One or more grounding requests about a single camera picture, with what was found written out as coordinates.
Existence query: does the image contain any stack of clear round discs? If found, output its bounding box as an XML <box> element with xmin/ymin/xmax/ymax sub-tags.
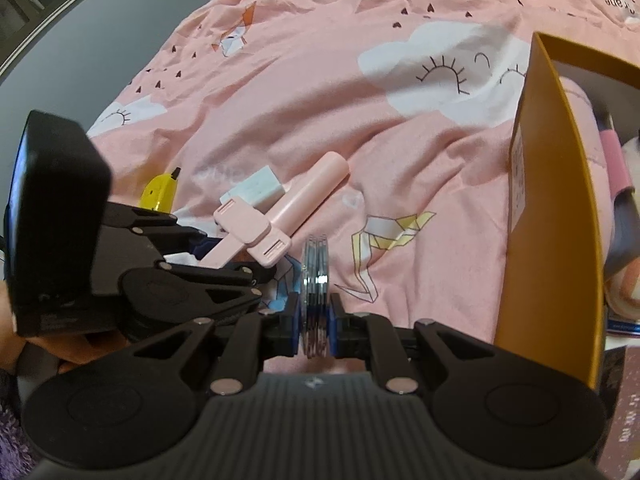
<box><xmin>301</xmin><ymin>234</ymin><xmax>332</xmax><ymax>358</ymax></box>

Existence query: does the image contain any pale pink selfie stick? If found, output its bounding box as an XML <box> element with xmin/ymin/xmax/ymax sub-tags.
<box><xmin>199</xmin><ymin>151</ymin><xmax>349</xmax><ymax>268</ymax></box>

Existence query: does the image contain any yellow tape measure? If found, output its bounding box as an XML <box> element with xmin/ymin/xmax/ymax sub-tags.
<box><xmin>139</xmin><ymin>167</ymin><xmax>181</xmax><ymax>211</ymax></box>

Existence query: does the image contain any pink printed blanket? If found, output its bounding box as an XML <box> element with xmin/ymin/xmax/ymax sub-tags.
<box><xmin>85</xmin><ymin>0</ymin><xmax>640</xmax><ymax>376</ymax></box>

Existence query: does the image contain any orange cardboard box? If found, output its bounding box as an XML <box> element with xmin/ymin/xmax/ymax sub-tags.
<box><xmin>495</xmin><ymin>31</ymin><xmax>640</xmax><ymax>393</ymax></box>

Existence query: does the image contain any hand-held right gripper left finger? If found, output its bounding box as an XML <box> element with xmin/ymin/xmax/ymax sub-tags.
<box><xmin>132</xmin><ymin>294</ymin><xmax>303</xmax><ymax>395</ymax></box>

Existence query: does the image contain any person's purple clothing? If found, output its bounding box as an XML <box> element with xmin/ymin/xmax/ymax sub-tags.
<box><xmin>0</xmin><ymin>355</ymin><xmax>38</xmax><ymax>466</ymax></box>

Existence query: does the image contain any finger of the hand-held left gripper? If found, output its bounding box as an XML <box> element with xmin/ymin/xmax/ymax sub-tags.
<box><xmin>155</xmin><ymin>259</ymin><xmax>278</xmax><ymax>306</ymax></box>
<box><xmin>102</xmin><ymin>202</ymin><xmax>208</xmax><ymax>261</ymax></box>

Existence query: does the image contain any white charger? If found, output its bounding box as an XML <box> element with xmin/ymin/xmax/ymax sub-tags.
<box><xmin>220</xmin><ymin>167</ymin><xmax>296</xmax><ymax>208</ymax></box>

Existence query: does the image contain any bright pink case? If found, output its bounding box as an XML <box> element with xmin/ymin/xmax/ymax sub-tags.
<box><xmin>599</xmin><ymin>129</ymin><xmax>628</xmax><ymax>198</ymax></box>

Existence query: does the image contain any person's left hand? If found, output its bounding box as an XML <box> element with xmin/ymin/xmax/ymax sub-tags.
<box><xmin>0</xmin><ymin>280</ymin><xmax>133</xmax><ymax>376</ymax></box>

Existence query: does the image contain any blue and white figurine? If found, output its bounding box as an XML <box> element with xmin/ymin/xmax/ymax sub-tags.
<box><xmin>167</xmin><ymin>237</ymin><xmax>303</xmax><ymax>313</ymax></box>

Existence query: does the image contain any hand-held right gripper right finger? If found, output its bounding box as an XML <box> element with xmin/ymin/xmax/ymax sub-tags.
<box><xmin>330</xmin><ymin>294</ymin><xmax>501</xmax><ymax>395</ymax></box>

